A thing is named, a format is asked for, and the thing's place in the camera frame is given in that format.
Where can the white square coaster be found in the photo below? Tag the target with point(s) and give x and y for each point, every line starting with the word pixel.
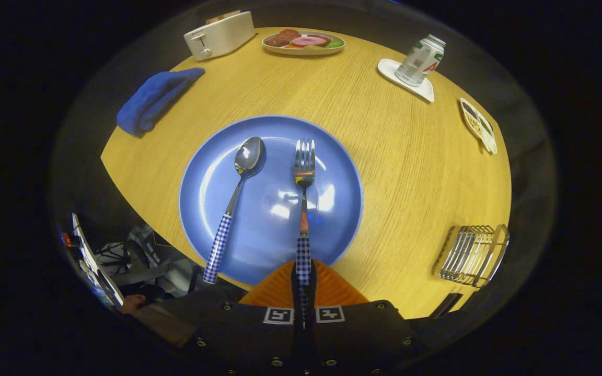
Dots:
pixel 387 68

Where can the green lettuce leaf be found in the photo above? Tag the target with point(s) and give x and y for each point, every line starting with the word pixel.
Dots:
pixel 335 44

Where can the white divided snack tray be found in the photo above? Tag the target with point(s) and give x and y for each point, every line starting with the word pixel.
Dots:
pixel 476 125

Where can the white toaster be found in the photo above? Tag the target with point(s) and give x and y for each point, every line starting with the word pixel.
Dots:
pixel 228 36

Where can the blue round plate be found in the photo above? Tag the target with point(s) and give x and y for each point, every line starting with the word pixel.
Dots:
pixel 269 235

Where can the clear plastic drink bottle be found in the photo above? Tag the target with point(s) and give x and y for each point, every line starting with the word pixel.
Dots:
pixel 421 62

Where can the black table bracket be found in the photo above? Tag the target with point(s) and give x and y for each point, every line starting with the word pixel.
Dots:
pixel 444 305

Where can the open laptop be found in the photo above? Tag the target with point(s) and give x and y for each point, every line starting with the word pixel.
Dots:
pixel 97 271

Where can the orange carrot slice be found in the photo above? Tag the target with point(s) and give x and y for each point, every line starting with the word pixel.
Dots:
pixel 291 47

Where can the oval plate of food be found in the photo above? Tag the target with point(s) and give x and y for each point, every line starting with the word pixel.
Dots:
pixel 303 50

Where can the pink ham slice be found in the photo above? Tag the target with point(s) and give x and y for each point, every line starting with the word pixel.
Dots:
pixel 310 40

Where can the brown meat piece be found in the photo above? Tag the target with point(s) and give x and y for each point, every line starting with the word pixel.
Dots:
pixel 280 38

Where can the folded blue towel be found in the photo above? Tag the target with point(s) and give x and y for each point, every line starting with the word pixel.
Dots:
pixel 149 102

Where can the toast slice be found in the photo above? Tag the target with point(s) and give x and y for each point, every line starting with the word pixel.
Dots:
pixel 222 17

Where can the person's khaki trousers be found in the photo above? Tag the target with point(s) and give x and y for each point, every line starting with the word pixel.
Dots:
pixel 168 324

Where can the black square pad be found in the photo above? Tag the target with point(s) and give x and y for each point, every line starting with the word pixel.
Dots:
pixel 162 239

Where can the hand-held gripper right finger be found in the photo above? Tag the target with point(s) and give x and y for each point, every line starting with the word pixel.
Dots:
pixel 358 334

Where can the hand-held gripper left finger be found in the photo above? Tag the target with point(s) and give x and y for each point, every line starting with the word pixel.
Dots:
pixel 249 334

